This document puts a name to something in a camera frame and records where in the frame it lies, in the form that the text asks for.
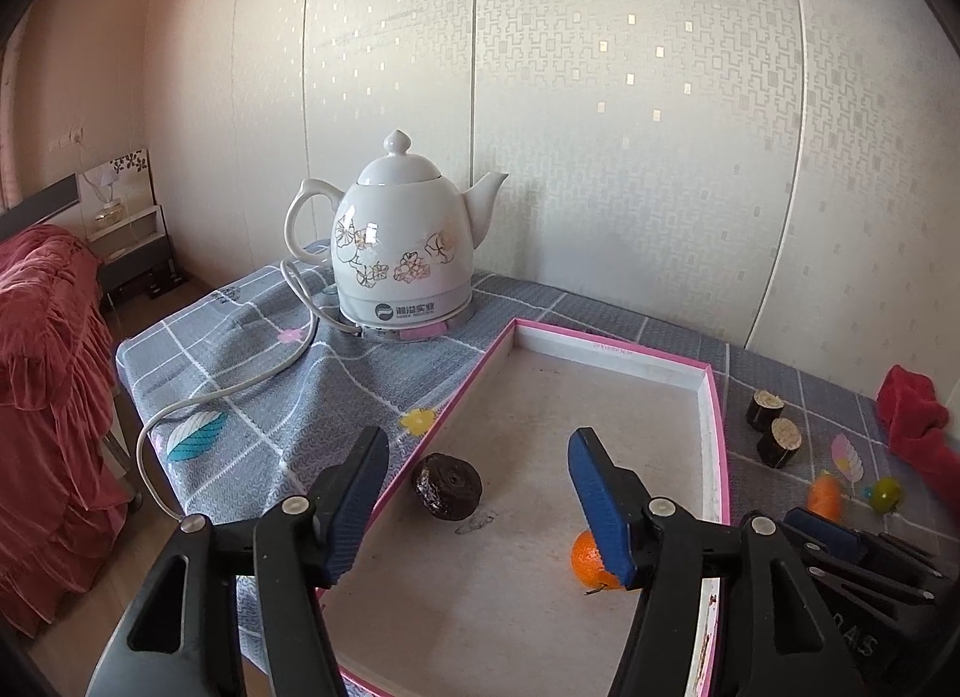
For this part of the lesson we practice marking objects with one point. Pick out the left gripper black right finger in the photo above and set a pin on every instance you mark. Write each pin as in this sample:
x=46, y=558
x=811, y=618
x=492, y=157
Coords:
x=775, y=637

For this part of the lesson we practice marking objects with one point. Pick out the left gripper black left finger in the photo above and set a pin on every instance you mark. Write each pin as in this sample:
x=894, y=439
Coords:
x=180, y=634

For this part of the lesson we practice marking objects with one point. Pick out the green tomato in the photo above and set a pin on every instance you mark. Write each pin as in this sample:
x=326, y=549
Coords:
x=885, y=495

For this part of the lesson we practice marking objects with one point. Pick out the orange carrot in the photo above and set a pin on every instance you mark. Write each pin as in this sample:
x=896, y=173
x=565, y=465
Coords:
x=825, y=498

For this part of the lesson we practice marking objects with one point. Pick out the dark eggplant chunk front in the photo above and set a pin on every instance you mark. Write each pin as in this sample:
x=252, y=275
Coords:
x=779, y=443

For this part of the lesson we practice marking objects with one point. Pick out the dark eggplant chunk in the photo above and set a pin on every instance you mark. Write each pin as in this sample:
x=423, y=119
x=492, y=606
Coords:
x=763, y=409
x=779, y=443

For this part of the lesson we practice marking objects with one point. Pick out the large textured orange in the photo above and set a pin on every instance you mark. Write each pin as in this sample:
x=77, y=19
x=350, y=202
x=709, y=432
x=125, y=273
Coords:
x=586, y=562

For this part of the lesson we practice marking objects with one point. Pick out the dark wrinkled passion fruit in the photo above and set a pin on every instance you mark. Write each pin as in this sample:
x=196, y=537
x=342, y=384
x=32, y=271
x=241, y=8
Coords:
x=449, y=488

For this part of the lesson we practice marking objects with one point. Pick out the red bed cover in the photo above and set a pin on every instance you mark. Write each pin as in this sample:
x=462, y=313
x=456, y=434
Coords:
x=62, y=508

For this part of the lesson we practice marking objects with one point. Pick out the red towel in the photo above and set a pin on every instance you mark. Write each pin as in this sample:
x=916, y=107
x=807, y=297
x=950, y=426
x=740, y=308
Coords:
x=916, y=422

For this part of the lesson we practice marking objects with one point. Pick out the grey patterned tablecloth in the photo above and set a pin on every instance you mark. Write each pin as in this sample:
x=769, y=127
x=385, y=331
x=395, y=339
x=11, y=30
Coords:
x=288, y=398

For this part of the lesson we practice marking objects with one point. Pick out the pink-rimmed white tray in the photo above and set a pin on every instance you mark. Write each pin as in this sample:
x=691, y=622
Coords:
x=490, y=605

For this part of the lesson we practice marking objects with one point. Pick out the white bedside shelf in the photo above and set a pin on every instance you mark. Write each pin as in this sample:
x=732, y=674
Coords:
x=126, y=228

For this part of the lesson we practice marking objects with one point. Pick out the white floral ceramic kettle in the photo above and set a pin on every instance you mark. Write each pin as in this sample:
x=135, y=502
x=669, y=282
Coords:
x=400, y=256

